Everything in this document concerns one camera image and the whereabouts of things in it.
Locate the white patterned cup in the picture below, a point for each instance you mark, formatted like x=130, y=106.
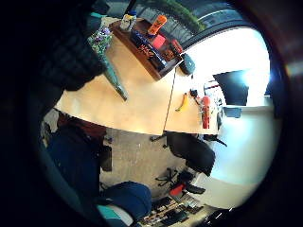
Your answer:
x=128, y=22

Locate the brown wooden tray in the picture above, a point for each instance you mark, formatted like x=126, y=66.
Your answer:
x=143, y=60

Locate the dark blue long box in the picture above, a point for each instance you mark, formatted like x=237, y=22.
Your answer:
x=147, y=48

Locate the pink red packet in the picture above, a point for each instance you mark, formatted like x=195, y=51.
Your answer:
x=158, y=41

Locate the orange snack packet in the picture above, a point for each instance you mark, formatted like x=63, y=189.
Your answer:
x=156, y=25

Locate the the person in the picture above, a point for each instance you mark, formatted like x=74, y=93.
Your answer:
x=74, y=157

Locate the dark red packet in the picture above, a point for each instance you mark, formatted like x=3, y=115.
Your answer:
x=169, y=54

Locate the red can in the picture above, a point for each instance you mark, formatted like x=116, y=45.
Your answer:
x=176, y=46

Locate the black computer mouse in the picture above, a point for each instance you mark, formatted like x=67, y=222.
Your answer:
x=188, y=64

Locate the yellow banana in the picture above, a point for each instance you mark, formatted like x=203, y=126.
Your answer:
x=184, y=103

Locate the small black clip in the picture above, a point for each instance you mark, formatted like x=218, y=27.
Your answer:
x=193, y=93

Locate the red bottle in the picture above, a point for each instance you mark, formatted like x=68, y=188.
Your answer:
x=205, y=112

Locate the blue office chair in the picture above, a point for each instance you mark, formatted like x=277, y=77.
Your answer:
x=129, y=198

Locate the black office chair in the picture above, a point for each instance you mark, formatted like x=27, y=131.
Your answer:
x=192, y=151

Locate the black monitor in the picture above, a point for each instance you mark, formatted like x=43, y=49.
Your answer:
x=233, y=88

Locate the black and red chair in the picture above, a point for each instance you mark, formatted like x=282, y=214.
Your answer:
x=180, y=186

